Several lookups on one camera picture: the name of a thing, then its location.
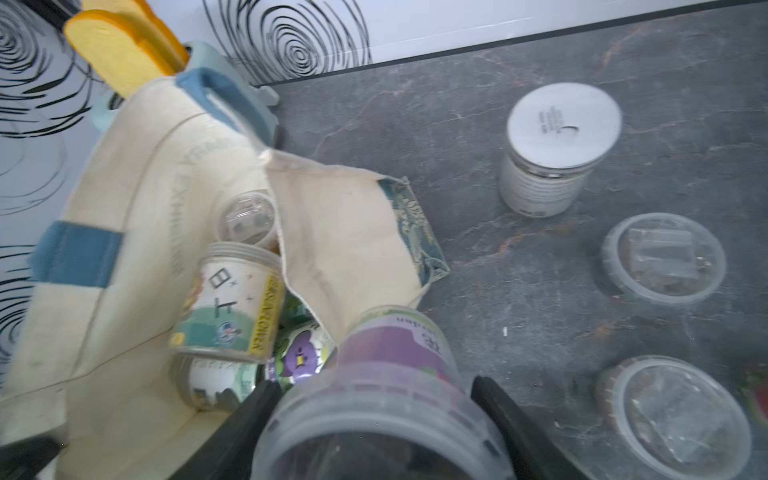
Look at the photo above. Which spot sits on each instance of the sunflower label tall jar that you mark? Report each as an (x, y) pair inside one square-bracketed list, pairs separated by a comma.
[(234, 307)]

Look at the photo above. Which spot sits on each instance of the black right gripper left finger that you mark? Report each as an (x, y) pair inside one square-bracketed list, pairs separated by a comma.
[(228, 453)]

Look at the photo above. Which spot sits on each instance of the yellow strip lid seed jar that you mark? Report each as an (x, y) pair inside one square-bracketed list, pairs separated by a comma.
[(663, 259)]

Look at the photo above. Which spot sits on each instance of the orange label small jar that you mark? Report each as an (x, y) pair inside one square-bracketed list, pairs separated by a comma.
[(248, 218)]

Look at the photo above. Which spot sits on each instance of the cream canvas bag blue handles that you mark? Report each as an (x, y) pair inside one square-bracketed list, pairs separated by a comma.
[(91, 368)]

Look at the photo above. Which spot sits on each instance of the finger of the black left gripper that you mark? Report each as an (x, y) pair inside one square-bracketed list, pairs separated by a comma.
[(25, 460)]

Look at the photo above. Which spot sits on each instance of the green label jar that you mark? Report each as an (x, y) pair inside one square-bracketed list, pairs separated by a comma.
[(211, 384)]

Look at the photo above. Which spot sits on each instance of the yellow toast slice back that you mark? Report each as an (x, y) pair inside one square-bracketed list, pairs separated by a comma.
[(152, 28)]

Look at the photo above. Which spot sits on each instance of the mint green toaster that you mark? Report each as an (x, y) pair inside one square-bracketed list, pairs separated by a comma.
[(209, 105)]

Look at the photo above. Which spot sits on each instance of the yellow toast slice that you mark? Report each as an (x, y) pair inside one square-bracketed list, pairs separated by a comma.
[(116, 50), (152, 28)]

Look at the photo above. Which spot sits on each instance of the clear lid red seed jar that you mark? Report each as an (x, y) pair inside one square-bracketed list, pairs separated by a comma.
[(675, 418)]

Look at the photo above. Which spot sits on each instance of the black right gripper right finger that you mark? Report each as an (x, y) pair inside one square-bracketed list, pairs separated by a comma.
[(533, 455)]

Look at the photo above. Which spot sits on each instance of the yellow toast slice front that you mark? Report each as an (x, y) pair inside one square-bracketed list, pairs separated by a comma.
[(116, 50)]

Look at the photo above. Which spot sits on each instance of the silver label jar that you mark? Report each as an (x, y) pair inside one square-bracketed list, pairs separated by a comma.
[(555, 137)]

